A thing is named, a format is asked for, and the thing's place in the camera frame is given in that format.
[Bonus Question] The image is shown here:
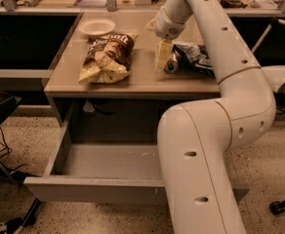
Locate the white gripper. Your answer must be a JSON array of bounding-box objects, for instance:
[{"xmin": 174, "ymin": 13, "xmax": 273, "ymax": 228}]
[{"xmin": 145, "ymin": 7, "xmax": 185, "ymax": 69}]

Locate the silver blue redbull can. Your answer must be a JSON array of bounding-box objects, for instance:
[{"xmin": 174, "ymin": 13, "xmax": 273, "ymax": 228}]
[{"xmin": 164, "ymin": 51, "xmax": 180, "ymax": 74}]

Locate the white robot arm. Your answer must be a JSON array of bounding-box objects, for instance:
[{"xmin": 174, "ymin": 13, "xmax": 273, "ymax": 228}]
[{"xmin": 155, "ymin": 0, "xmax": 276, "ymax": 234}]

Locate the open grey top drawer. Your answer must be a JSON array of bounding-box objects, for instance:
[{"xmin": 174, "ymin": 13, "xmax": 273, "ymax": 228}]
[{"xmin": 23, "ymin": 98, "xmax": 251, "ymax": 206}]

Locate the blue white chip bag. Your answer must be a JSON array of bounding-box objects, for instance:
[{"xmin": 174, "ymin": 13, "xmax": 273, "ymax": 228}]
[{"xmin": 174, "ymin": 41, "xmax": 214, "ymax": 76}]

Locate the brown yellow chip bag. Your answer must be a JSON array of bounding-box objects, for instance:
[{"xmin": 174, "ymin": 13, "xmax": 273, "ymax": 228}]
[{"xmin": 78, "ymin": 33, "xmax": 138, "ymax": 85}]

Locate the grey cabinet desk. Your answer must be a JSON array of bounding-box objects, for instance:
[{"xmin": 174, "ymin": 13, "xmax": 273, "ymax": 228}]
[{"xmin": 44, "ymin": 10, "xmax": 221, "ymax": 123}]

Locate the white stick with black tip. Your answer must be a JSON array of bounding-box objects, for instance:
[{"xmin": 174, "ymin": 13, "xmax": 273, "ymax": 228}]
[{"xmin": 251, "ymin": 18, "xmax": 285, "ymax": 54}]

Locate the black caster wheel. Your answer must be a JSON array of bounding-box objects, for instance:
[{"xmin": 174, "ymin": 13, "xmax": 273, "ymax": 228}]
[{"xmin": 268, "ymin": 201, "xmax": 285, "ymax": 215}]

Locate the black white sneaker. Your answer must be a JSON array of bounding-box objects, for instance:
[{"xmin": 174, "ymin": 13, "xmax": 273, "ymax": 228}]
[{"xmin": 0, "ymin": 217, "xmax": 21, "ymax": 234}]

